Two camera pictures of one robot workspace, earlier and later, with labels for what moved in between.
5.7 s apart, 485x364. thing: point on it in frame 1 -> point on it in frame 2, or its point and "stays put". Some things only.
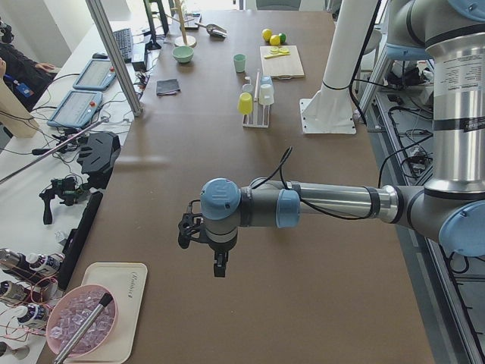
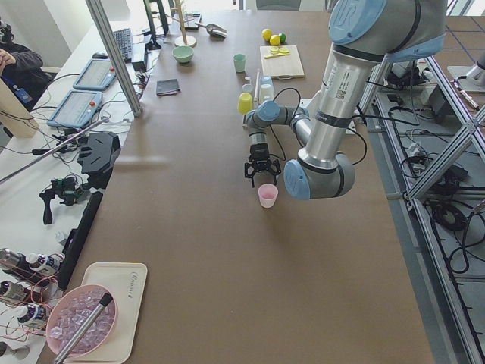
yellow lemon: [266, 34] stays put
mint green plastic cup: [239, 60] stays put
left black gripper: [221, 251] -> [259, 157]
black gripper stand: [98, 158] stays put
